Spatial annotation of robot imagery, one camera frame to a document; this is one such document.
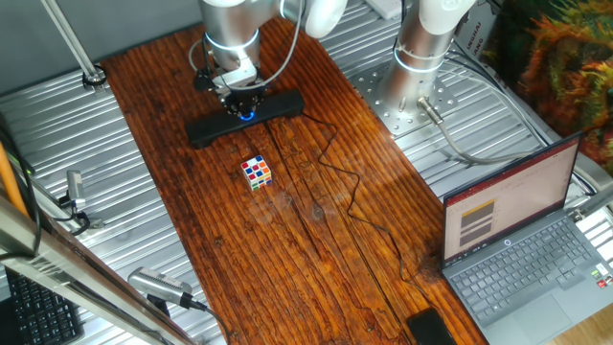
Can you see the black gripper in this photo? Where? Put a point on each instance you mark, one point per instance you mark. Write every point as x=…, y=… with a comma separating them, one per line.
x=244, y=96

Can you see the black speaker volume knob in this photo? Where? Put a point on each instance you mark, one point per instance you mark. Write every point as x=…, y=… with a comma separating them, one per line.
x=246, y=116

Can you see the black soundbar speaker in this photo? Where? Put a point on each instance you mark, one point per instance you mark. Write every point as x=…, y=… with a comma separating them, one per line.
x=215, y=131

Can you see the white Rubik's cube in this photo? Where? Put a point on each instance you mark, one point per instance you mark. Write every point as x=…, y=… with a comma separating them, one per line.
x=256, y=172

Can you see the white power strip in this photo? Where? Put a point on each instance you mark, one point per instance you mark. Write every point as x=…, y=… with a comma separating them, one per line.
x=383, y=7

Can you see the metal pole stand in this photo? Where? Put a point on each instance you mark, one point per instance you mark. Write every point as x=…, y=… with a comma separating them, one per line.
x=72, y=43

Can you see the box with printed letters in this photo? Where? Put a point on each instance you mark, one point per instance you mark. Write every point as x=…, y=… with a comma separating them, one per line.
x=474, y=33

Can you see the orange stick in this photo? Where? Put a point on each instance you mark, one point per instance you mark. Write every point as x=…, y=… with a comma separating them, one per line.
x=9, y=182

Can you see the black smartphone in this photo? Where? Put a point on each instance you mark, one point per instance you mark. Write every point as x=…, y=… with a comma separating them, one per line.
x=428, y=330

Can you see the black keyboard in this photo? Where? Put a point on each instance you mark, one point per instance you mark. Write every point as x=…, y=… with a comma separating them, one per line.
x=43, y=316

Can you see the grey laptop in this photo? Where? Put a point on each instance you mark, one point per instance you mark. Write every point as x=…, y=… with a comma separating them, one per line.
x=517, y=268

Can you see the orange green fuzzy plush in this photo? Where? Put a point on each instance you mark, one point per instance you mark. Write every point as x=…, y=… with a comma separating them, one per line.
x=565, y=72

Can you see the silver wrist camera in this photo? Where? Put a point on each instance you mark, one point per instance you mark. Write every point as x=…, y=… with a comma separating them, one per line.
x=225, y=79

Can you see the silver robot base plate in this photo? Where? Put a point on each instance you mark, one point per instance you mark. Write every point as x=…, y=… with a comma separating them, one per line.
x=407, y=122

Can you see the silver finned camera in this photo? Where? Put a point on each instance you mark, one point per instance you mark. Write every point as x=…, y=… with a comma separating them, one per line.
x=158, y=282

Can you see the grey metal frame bar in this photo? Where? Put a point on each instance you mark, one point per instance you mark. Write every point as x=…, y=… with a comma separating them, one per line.
x=72, y=273

